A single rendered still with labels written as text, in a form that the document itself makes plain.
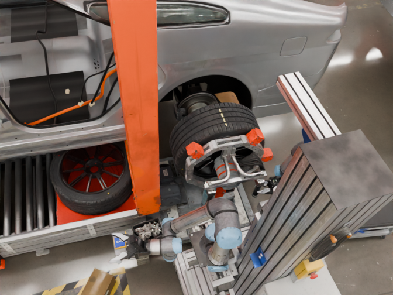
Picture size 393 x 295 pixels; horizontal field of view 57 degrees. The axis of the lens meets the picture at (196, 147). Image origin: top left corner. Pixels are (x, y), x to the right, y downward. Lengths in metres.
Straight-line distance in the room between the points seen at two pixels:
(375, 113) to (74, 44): 3.24
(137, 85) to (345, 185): 0.91
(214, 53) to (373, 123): 2.57
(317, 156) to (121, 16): 0.82
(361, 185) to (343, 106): 3.24
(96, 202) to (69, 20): 1.77
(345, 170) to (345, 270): 2.24
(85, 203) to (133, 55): 1.60
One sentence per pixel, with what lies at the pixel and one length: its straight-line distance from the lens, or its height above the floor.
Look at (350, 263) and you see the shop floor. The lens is 3.49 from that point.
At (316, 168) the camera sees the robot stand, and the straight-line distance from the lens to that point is 1.23.
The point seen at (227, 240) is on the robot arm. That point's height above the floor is 1.44.
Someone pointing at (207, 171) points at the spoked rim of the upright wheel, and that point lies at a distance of 2.77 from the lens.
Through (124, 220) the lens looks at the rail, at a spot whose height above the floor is 0.33.
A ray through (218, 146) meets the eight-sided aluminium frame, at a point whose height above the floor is 1.12.
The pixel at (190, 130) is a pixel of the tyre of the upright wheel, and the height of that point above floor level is 1.09.
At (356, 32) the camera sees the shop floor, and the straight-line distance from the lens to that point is 5.58.
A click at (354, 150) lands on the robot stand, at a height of 2.03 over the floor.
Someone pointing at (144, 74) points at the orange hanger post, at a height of 1.91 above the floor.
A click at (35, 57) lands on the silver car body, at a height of 0.93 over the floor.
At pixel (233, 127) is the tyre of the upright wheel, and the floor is 1.17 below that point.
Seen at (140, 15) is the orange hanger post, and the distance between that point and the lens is 1.37.
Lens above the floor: 2.99
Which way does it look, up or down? 55 degrees down
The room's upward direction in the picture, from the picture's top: 8 degrees clockwise
